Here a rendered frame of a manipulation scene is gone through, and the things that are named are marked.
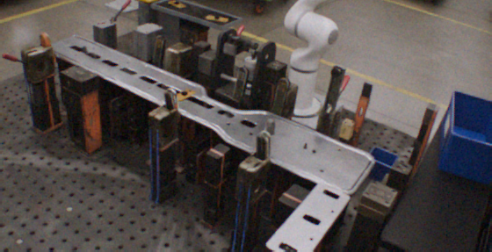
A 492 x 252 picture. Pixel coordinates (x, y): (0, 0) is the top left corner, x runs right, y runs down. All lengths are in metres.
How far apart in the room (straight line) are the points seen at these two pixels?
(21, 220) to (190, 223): 0.55
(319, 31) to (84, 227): 1.09
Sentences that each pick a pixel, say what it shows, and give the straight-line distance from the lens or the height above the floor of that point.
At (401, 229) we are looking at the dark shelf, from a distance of 1.16.
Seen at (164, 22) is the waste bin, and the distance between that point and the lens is 4.43.
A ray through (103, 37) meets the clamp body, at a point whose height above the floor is 1.02.
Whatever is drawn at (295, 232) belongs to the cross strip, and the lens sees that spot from 1.11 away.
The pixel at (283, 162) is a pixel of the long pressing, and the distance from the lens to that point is 1.32.
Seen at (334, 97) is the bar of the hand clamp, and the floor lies 1.12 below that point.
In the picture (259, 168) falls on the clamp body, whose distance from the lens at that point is 1.21.
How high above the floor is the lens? 1.79
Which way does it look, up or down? 32 degrees down
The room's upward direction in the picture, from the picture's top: 7 degrees clockwise
